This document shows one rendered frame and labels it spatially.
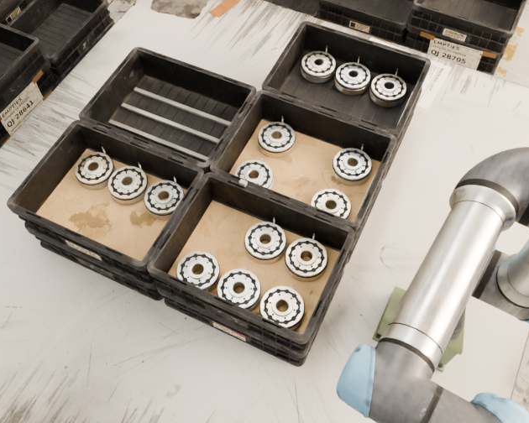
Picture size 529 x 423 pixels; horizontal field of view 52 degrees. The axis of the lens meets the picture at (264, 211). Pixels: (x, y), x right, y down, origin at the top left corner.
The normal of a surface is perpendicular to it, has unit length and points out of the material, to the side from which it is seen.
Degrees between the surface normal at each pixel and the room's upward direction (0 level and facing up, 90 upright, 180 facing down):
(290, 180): 0
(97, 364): 0
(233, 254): 0
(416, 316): 19
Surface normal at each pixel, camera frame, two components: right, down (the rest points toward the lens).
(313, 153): -0.02, -0.50
